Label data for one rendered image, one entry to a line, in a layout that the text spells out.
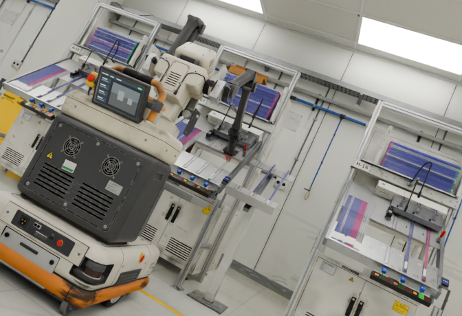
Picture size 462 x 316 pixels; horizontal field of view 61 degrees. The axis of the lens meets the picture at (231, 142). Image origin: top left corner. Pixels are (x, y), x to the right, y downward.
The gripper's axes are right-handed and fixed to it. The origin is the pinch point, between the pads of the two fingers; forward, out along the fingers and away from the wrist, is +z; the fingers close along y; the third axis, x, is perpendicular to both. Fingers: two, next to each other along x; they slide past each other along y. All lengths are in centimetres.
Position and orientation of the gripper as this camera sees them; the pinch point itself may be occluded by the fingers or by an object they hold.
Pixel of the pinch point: (227, 160)
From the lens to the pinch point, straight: 290.6
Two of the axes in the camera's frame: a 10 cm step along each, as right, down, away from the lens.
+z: -2.0, 8.5, 4.9
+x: -4.4, 3.7, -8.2
